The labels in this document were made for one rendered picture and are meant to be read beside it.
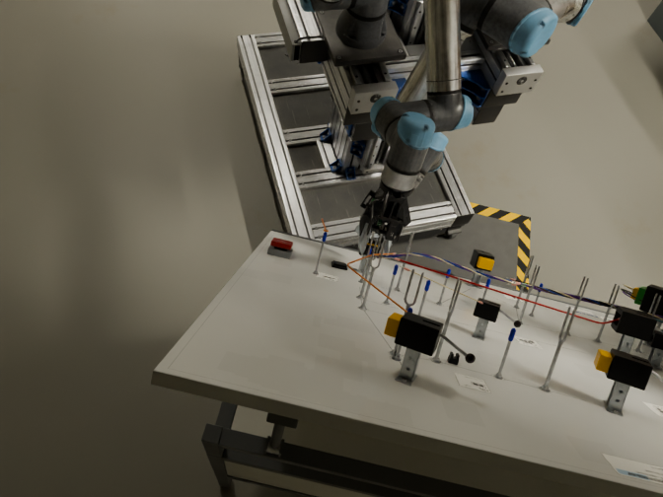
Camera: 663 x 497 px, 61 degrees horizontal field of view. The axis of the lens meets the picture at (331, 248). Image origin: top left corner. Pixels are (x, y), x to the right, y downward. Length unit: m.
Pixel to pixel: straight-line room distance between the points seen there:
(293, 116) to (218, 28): 0.93
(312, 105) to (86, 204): 1.17
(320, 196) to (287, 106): 0.54
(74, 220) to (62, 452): 1.01
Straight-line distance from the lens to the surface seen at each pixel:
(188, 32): 3.51
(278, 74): 2.99
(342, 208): 2.52
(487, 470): 1.64
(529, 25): 1.44
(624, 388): 1.02
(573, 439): 0.85
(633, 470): 0.84
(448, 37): 1.27
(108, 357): 2.48
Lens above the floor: 2.31
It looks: 61 degrees down
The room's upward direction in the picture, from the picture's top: 16 degrees clockwise
